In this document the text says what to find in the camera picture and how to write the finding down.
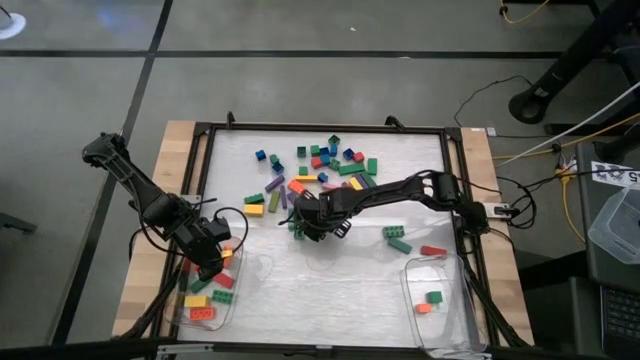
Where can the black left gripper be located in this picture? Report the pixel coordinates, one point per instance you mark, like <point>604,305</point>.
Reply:
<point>205,240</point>

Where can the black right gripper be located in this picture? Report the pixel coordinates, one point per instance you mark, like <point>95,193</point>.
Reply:
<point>337,207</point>

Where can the green long plain block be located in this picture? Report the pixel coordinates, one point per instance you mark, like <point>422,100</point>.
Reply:
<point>400,245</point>
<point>200,286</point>
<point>370,179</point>
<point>351,169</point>

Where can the yellow long plain block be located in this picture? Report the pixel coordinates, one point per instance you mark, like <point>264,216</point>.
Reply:
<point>196,301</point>
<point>306,178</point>

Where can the orange two-by-four brick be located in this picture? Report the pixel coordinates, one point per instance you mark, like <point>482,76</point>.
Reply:
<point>202,314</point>

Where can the orange small block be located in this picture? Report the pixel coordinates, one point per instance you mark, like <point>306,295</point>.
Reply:
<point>423,308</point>

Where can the green small square brick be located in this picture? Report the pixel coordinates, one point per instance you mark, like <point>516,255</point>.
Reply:
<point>301,152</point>
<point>334,164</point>
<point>303,170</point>
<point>274,159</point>
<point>315,150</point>
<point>434,297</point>
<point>334,140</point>

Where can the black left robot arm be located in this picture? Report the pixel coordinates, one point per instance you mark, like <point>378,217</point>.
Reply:
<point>145,195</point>

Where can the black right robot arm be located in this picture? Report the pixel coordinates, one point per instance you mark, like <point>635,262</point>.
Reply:
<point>400,190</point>

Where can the purple long plain block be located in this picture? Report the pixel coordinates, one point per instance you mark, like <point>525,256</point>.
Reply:
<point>274,184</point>
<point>283,197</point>
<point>291,198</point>

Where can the pink long plain block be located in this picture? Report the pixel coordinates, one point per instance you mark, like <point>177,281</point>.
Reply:
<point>329,186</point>

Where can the olive long plain block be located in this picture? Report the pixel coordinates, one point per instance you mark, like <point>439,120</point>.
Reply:
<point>274,202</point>

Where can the yellow wide long block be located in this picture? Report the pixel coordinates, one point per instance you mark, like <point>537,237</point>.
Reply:
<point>355,183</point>

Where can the clear plastic bin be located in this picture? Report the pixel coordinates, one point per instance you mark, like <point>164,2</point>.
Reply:
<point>450,330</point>
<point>220,322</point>

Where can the red small square block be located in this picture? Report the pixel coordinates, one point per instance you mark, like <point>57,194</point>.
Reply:
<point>358,157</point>
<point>316,163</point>

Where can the purple wide long block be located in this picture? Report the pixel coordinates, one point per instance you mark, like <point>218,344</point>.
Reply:
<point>362,181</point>

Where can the yellow thick brick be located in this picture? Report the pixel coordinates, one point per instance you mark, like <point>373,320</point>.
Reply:
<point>253,210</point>

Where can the white glossy table sheet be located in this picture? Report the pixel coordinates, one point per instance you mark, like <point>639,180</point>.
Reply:
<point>325,300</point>

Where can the small white box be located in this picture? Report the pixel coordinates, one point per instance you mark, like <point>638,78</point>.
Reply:
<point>491,131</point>

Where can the black floor foot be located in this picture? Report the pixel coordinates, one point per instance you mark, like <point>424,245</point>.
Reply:
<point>17,224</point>

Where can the dark grey side table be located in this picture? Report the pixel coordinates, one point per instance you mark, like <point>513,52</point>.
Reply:
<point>595,270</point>

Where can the black floor stand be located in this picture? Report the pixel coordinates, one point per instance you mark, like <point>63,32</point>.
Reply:
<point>570,60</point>

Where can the white printed label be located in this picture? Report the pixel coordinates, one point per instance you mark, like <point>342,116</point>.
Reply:
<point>612,172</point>

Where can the clear plastic container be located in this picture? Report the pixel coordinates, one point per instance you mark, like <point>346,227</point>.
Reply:
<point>617,225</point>

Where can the white round floor object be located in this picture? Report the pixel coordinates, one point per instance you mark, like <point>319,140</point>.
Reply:
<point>15,27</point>

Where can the black keyboard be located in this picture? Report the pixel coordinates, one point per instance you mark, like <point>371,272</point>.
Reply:
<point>622,315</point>

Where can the black table frame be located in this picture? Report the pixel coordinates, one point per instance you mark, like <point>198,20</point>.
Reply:
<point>325,127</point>

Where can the black frame clamp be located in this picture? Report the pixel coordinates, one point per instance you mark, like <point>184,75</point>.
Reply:
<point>231,119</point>
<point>395,121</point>

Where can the black camera rail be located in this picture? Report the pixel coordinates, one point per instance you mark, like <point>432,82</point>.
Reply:
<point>100,352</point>

